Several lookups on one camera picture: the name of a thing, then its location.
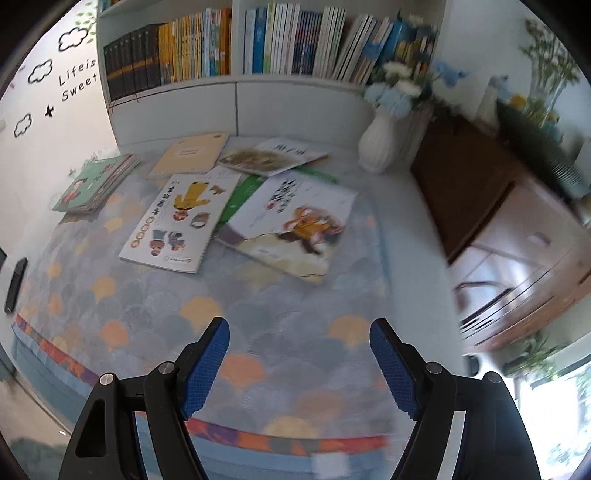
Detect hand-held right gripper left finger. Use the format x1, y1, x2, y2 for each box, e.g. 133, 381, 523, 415
58, 318, 230, 480

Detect black lettering wall sticker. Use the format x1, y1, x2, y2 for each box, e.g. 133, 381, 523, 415
59, 58, 99, 102

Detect white ribbed vase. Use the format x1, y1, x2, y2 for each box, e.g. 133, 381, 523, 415
358, 111, 407, 174

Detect landscape picture book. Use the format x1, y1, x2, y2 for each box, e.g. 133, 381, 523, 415
218, 137, 329, 178

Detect white spiral book yellow figure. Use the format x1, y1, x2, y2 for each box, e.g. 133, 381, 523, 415
119, 173, 242, 274

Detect small green potted plant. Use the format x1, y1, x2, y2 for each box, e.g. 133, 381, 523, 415
503, 332, 568, 379

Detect brown wooden cabinet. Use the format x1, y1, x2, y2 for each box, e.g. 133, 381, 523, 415
409, 111, 591, 352

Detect row of black shelf books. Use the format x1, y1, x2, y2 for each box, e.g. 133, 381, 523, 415
103, 25, 162, 101

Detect row of colourful shelf books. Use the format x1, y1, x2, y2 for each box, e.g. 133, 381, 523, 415
242, 2, 439, 86

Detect tree branch wall sticker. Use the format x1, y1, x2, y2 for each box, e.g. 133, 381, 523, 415
78, 0, 100, 28

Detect black slim device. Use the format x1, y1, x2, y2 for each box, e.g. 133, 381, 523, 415
4, 257, 29, 315

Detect blue bed base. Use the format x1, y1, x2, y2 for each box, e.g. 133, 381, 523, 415
9, 318, 416, 480

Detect fan-patterned grey blanket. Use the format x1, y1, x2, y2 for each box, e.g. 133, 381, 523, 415
9, 134, 467, 462

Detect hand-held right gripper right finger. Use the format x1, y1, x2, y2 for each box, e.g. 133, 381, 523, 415
369, 318, 541, 480

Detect bright green book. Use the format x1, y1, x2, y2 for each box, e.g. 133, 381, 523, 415
217, 167, 340, 229

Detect blue and white flowers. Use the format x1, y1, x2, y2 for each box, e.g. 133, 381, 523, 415
360, 14, 467, 121

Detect glass vase green plant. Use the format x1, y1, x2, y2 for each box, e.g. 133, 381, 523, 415
519, 18, 583, 125

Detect row of yellow shelf books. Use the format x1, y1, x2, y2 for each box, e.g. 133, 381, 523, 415
158, 7, 232, 85

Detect white book orange figure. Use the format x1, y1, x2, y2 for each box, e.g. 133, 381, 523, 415
217, 173, 358, 284

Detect tan cover book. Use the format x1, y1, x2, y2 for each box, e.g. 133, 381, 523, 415
148, 132, 230, 181

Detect red cord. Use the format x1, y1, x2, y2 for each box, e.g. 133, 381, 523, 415
108, 95, 139, 116

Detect pile of thin green books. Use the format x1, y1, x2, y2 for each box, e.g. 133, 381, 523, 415
52, 154, 141, 214

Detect white bottle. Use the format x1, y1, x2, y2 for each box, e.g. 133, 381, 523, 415
478, 76, 502, 121

